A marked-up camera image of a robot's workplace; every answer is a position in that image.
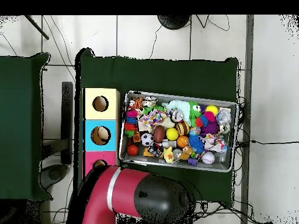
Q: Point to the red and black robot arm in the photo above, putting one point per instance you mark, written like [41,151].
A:
[130,193]

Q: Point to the wooden box with three holes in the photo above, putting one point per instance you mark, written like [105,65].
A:
[109,112]

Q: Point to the polka-dot crumpled cloth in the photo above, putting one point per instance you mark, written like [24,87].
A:
[153,119]

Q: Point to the brown toy football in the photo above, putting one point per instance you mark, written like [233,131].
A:
[159,134]

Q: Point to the small soccer ball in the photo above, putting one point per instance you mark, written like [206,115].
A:
[147,139]

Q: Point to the plain yellow ball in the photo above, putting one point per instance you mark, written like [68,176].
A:
[172,134]

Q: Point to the red-orange ball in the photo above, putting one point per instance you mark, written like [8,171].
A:
[133,150]

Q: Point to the mint green cloth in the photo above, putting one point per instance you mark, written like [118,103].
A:
[179,107]

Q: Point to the yellow duck plush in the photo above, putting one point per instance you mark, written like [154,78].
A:
[168,155]

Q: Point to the small orange basketball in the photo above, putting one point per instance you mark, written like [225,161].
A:
[182,141]

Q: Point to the blue spiky ball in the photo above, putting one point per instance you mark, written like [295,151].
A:
[196,143]

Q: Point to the black upright panel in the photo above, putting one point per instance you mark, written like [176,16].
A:
[67,116]

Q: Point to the black round stand base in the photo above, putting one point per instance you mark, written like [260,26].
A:
[174,22]

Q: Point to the grey stand foot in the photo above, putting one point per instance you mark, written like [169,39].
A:
[55,173]

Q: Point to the dark green side tablecloth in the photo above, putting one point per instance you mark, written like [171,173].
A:
[18,105]

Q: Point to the black tripod leg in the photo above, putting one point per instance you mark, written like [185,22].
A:
[37,27]

